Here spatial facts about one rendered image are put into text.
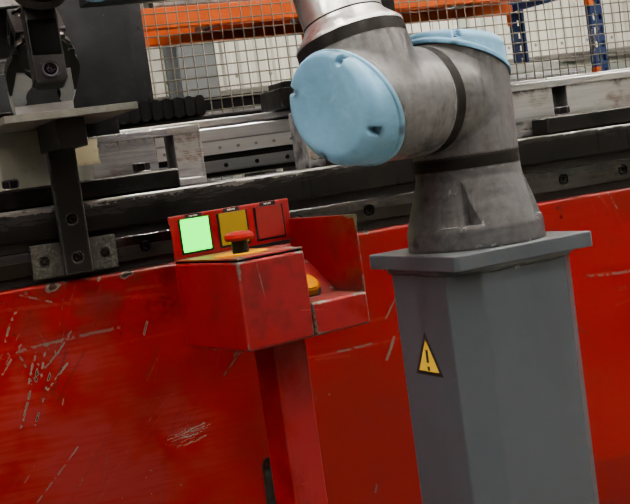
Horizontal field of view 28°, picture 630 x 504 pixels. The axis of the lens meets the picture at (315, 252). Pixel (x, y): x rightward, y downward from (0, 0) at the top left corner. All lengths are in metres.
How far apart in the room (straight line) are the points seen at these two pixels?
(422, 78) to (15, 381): 0.82
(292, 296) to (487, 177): 0.39
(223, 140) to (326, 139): 1.04
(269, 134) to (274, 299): 0.75
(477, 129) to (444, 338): 0.22
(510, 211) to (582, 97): 1.01
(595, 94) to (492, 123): 1.01
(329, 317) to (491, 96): 0.45
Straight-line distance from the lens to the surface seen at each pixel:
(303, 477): 1.72
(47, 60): 1.75
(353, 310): 1.69
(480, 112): 1.33
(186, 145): 2.00
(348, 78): 1.22
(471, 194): 1.33
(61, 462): 1.86
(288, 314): 1.62
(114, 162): 1.97
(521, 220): 1.34
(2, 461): 1.84
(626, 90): 2.38
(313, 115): 1.26
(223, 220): 1.75
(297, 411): 1.71
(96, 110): 1.71
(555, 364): 1.36
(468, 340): 1.32
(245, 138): 2.30
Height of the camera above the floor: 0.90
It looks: 4 degrees down
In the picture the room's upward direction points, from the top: 8 degrees counter-clockwise
